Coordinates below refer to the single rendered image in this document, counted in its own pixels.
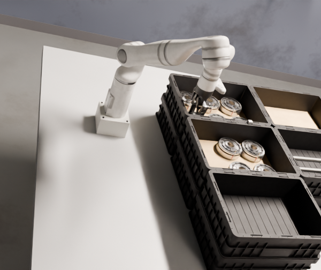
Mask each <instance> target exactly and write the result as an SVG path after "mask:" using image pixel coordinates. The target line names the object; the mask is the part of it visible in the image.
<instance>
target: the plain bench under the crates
mask: <svg viewBox="0 0 321 270"><path fill-rule="evenodd" d="M120 66H121V64H120V63H119V62H118V60H116V59H110V58H105V57H99V56H94V55H89V54H83V53H80V52H75V51H69V50H64V49H58V48H53V47H47V46H43V50H42V62H41V80H40V99H39V118H38V128H37V147H36V166H35V184H34V203H33V222H32V240H31V251H30V269H29V270H207V268H206V266H205V263H204V260H203V257H202V254H201V250H200V247H199V245H198V242H197V239H196V236H195V233H194V229H193V226H192V223H191V221H190V218H189V214H188V213H189V211H191V210H189V209H187V207H186V205H185V202H184V199H183V196H182V193H181V190H180V187H179V184H178V181H177V178H176V175H175V172H174V169H173V166H172V163H171V160H170V158H171V157H172V156H171V155H170V154H169V153H168V151H167V148H166V144H165V141H164V138H163V135H162V132H161V129H160V127H159V124H158V120H157V117H156V114H155V113H156V112H157V111H159V105H160V104H162V102H161V97H162V94H163V93H164V92H166V90H167V87H166V85H169V83H170V82H169V80H168V78H169V75H170V73H177V74H184V75H188V76H196V75H193V74H187V73H182V72H177V71H171V70H166V69H160V68H157V67H152V66H146V65H145V67H144V69H143V71H142V74H141V76H140V77H139V79H138V80H137V82H136V85H135V88H134V91H133V94H132V97H131V100H130V103H129V106H128V115H129V122H130V125H129V127H128V130H127V133H126V136H125V138H122V137H115V136H108V135H103V134H97V133H96V123H95V114H96V110H97V106H98V103H99V101H103V102H105V99H106V96H107V93H108V90H109V88H111V85H112V82H113V79H114V75H115V72H116V70H117V68H119V67H120ZM196 77H200V76H196ZM308 270H321V252H320V259H319V260H318V261H317V263H316V264H311V268H310V269H308Z"/></svg>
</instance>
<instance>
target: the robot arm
mask: <svg viewBox="0 0 321 270"><path fill-rule="evenodd" d="M200 48H202V61H203V66H204V69H203V72H202V74H201V76H200V78H199V80H198V82H197V85H196V87H194V89H193V93H192V96H191V100H192V105H191V106H190V109H189V111H195V108H196V113H195V115H202V116H204V114H205V113H206V111H207V110H208V108H209V106H207V105H206V102H207V99H208V98H210V97H211V96H212V94H213V92H214V90H216V91H218V92H219V93H220V94H225V92H226V89H225V87H224V85H223V83H222V81H221V79H219V77H220V74H221V72H222V69H225V68H227V67H228V66H229V64H230V61H231V60H232V58H233V57H234V54H235V49H234V47H233V46H232V45H230V43H229V39H228V38H227V37H225V36H222V35H216V36H207V37H200V38H195V39H182V40H163V41H157V42H152V43H148V44H144V43H143V42H140V41H136V42H130V43H125V44H122V45H121V46H120V47H119V48H118V50H117V52H116V58H117V60H118V62H119V63H120V64H121V66H120V67H119V68H117V70H116V72H115V75H114V79H113V82H112V85H111V88H109V90H108V93H107V96H106V99H105V102H104V110H105V114H106V115H109V116H111V117H113V118H123V117H125V115H126V113H127V109H128V106H129V103H130V100H131V97H132V94H133V91H134V88H135V85H136V82H137V80H138V79H139V77H140V76H141V74H142V71H143V69H144V67H145V65H159V66H177V65H180V64H182V63H183V62H184V61H186V60H187V59H188V58H189V57H190V56H191V55H192V54H193V53H194V52H195V51H196V50H198V49H200ZM199 106H201V107H199ZM199 109H200V110H199ZM198 110H199V111H198Z"/></svg>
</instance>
